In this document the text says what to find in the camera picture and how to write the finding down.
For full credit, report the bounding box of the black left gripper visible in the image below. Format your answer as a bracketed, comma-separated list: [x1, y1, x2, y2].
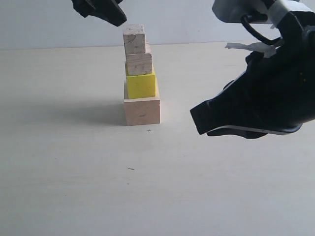
[72, 0, 127, 27]

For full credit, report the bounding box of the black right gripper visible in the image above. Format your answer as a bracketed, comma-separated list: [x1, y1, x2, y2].
[190, 12, 315, 139]

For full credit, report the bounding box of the small wooden cube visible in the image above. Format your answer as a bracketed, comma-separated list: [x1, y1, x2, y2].
[123, 24, 146, 55]

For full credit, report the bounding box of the medium striped wooden cube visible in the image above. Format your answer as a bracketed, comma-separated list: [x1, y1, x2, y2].
[126, 43, 153, 76]

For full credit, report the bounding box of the yellow cube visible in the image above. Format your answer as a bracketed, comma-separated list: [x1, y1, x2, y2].
[125, 64, 158, 99]

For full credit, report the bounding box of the large plain wooden cube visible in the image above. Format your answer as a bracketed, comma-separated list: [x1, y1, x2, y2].
[124, 81, 160, 126]

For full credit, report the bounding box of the white cable tie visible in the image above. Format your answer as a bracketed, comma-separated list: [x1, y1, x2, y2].
[225, 42, 277, 58]

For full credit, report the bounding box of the black right camera cable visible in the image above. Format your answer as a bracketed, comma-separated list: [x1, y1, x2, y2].
[240, 14, 284, 46]

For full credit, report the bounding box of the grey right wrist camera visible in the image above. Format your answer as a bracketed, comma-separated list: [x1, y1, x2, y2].
[212, 0, 313, 25]

